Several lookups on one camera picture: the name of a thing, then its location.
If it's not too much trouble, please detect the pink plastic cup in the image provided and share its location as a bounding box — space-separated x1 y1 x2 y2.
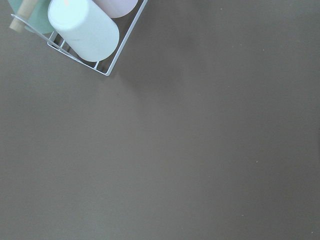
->
94 0 138 18

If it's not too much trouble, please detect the white plastic cup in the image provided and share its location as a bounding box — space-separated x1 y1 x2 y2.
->
48 0 120 62

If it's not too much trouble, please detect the green plastic cup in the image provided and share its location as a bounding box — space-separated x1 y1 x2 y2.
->
8 0 54 34

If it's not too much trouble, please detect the white wire cup rack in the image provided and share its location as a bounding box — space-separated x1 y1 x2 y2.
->
11 0 147 76

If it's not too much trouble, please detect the wooden rack handle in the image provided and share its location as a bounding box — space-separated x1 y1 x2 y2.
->
9 0 38 33

